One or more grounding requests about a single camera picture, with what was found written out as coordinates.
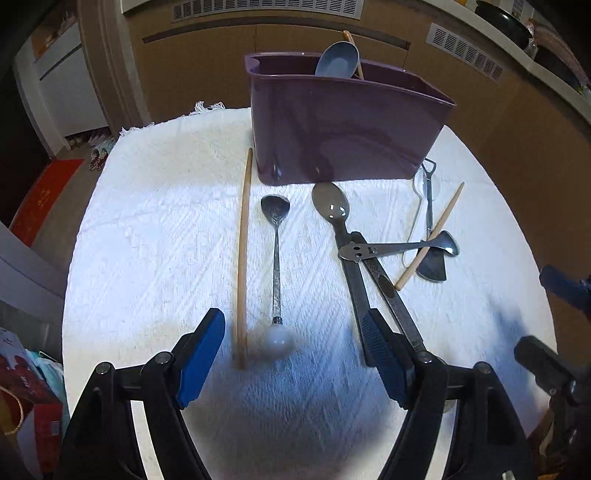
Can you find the red floor mat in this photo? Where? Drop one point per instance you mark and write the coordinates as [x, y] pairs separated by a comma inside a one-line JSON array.
[[36, 205]]

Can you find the white plastic spoon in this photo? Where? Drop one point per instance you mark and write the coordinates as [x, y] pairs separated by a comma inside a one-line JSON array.
[[419, 228]]

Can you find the black pot on counter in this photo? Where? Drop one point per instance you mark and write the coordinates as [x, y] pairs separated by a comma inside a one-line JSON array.
[[505, 23]]

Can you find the white textured table cloth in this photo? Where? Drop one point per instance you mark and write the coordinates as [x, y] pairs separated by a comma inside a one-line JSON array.
[[158, 247]]

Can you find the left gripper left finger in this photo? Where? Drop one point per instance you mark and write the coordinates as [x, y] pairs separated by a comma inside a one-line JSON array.
[[196, 356]]

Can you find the red snack package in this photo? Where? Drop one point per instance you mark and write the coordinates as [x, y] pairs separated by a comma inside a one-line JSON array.
[[31, 414]]

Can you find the metal spoon white ball handle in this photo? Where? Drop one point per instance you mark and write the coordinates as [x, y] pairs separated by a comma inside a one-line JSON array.
[[277, 340]]

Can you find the long wooden chopstick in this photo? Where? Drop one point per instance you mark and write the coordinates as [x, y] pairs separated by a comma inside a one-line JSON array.
[[241, 327]]

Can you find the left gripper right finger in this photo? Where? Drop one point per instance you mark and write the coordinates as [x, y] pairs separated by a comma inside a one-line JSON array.
[[391, 356]]

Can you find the purple plastic utensil caddy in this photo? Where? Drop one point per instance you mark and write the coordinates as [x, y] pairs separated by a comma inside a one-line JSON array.
[[311, 129]]

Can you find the blue plastic spoon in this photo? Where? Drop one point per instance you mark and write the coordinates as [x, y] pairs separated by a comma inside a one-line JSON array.
[[336, 62]]

